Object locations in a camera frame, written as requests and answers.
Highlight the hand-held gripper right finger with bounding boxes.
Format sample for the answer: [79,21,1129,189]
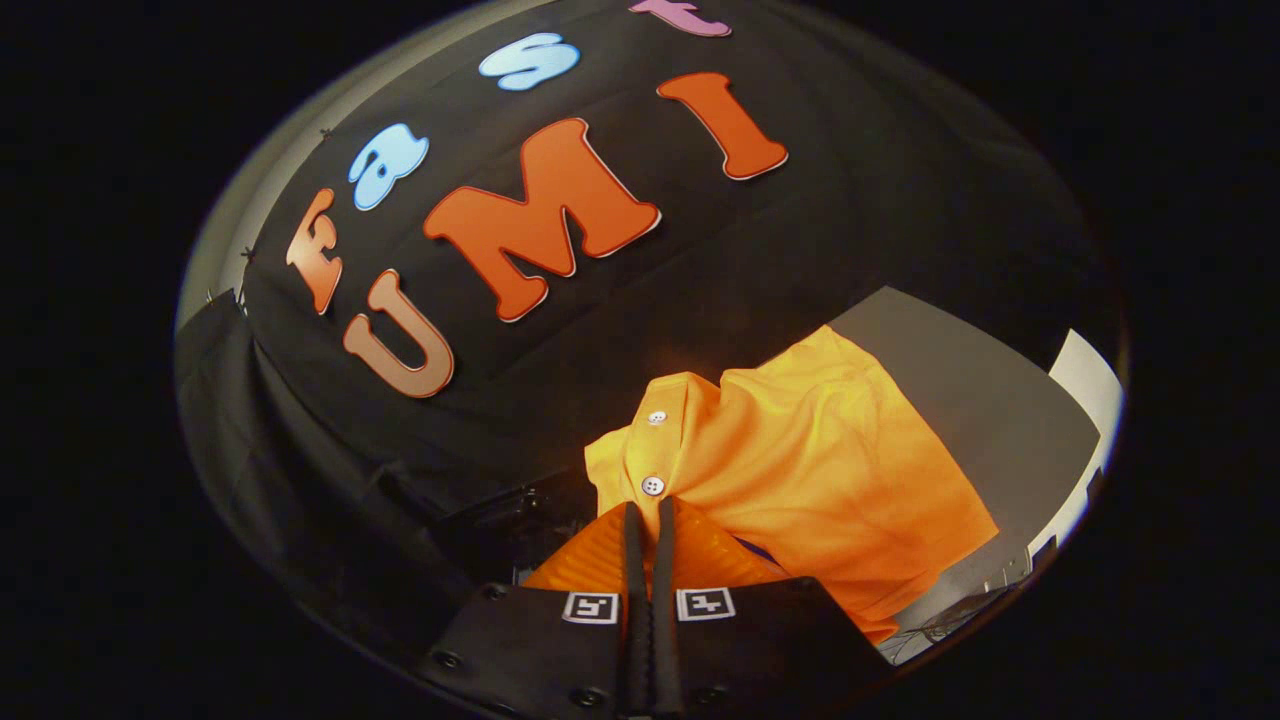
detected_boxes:
[648,496,898,720]

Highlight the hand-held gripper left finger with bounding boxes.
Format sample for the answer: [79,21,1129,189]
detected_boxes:
[415,500,651,720]

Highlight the washing machine with glass lid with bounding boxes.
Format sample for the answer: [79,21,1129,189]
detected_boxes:
[430,470,606,591]

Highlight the orange polo shirt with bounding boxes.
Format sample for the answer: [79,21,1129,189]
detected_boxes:
[583,325,1001,646]

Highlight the black backdrop cloth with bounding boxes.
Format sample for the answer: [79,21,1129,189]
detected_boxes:
[175,0,1131,681]

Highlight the row of black cloth clips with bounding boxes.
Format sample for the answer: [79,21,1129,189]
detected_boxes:
[200,125,336,303]

